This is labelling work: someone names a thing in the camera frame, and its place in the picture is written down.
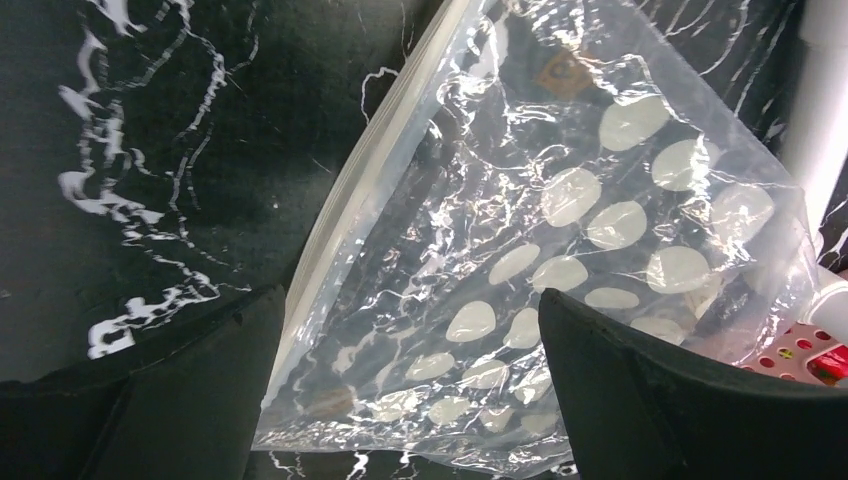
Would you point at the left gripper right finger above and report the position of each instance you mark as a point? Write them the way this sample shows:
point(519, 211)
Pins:
point(637, 407)

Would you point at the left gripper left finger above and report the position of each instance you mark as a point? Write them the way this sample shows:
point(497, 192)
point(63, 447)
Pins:
point(184, 406)

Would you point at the pink plastic basket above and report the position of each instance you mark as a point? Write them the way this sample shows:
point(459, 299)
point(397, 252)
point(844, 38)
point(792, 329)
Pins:
point(806, 354)

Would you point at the clear dotted zip bag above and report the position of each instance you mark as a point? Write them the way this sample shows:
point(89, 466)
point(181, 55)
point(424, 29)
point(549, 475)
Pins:
point(530, 145)

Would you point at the white pvc pipe frame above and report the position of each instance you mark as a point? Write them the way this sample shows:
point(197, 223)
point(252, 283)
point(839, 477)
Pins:
point(814, 150)

